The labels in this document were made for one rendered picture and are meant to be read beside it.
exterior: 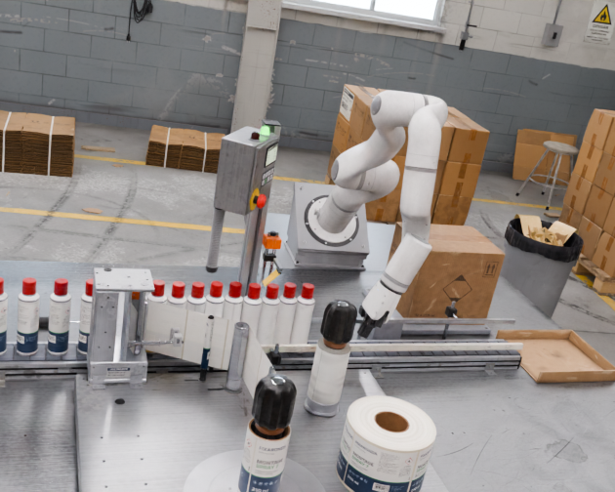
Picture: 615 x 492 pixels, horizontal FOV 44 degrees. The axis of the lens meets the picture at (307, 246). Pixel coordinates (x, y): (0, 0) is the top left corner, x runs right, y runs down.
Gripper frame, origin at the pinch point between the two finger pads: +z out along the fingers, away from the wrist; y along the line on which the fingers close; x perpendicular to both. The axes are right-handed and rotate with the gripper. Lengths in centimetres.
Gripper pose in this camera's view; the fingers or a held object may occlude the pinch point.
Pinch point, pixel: (364, 330)
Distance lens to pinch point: 227.4
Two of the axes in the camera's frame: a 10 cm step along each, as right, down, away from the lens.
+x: 8.3, 3.4, 4.4
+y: 2.9, 4.1, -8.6
